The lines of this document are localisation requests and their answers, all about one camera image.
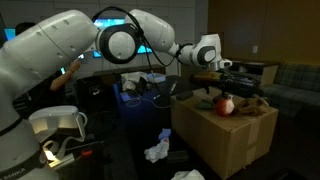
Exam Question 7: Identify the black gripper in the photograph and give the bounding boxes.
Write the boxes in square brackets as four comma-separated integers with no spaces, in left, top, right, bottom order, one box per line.
[218,73,260,100]

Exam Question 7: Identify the brown plush toy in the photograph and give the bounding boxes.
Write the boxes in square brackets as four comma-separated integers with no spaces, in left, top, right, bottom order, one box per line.
[234,94,270,118]

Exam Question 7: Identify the blue sponge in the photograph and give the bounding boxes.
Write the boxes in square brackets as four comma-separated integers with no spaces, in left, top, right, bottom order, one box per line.
[158,128,172,140]

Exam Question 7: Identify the thick black foam block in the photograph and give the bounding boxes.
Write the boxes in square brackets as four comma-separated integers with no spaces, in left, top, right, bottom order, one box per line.
[166,150,190,164]

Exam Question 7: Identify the large white towel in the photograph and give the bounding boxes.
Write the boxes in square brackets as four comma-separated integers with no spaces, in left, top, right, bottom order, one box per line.
[170,169,206,180]

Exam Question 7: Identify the white cloth red mark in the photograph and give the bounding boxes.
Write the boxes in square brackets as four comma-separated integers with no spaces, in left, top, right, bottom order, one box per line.
[143,137,170,164]

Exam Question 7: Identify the person's bare forearm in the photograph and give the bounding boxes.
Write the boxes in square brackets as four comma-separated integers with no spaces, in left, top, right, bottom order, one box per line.
[49,68,78,93]

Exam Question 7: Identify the large cardboard box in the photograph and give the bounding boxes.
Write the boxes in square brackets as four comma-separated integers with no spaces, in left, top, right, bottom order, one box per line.
[170,87,279,180]

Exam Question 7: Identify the person's hand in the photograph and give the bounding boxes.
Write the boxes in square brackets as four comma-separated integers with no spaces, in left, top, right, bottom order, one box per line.
[68,59,82,73]

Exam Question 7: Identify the wooden shelf cabinet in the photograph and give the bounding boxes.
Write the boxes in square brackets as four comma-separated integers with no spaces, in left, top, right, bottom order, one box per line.
[229,60,280,88]

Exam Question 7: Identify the plaid green sofa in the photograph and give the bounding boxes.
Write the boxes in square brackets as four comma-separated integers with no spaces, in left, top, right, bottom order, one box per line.
[261,63,320,118]

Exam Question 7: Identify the white plastic bin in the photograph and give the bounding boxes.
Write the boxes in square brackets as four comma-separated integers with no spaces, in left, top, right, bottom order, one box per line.
[146,72,167,84]

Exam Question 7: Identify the open dark laptop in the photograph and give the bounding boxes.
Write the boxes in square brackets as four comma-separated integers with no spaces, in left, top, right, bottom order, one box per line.
[118,77,148,103]

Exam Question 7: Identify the white cloth pile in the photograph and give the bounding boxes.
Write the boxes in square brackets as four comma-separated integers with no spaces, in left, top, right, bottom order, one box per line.
[120,71,148,92]

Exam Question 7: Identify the black office chair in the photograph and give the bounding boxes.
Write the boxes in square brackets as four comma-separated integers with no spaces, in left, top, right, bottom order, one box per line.
[73,74,116,113]

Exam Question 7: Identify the black tool orange tip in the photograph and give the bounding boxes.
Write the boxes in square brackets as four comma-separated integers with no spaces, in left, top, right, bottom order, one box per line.
[63,139,107,159]

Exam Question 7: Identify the person in dark clothes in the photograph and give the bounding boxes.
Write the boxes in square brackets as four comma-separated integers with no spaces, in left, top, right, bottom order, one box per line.
[13,21,73,116]

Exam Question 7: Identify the tan wrist mount plate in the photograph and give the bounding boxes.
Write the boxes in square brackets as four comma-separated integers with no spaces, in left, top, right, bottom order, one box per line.
[192,71,223,84]

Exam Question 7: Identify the white table cable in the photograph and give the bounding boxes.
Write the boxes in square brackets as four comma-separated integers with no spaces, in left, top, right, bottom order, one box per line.
[125,94,171,109]

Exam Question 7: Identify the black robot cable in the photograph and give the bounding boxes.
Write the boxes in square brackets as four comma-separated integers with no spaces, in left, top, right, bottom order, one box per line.
[91,5,194,98]

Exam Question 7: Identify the large wall monitor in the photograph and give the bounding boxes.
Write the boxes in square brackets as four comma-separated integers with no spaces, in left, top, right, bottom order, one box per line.
[92,18,154,58]

